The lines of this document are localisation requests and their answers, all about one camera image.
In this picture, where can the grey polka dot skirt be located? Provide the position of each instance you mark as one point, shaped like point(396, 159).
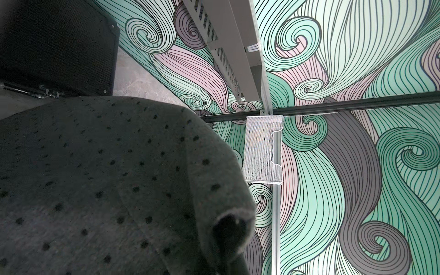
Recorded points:
point(120, 186)

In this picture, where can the black hard case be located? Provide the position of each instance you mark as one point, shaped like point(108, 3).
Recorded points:
point(64, 47)

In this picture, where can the clear mesh wall holder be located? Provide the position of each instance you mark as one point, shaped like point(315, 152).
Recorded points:
point(262, 152)

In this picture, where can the aluminium side rail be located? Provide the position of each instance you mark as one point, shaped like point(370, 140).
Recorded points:
point(260, 76)

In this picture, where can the grey perforated wall shelf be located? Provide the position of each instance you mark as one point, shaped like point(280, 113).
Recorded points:
point(230, 31)

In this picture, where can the black frame bar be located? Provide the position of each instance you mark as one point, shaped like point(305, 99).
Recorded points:
point(329, 107)

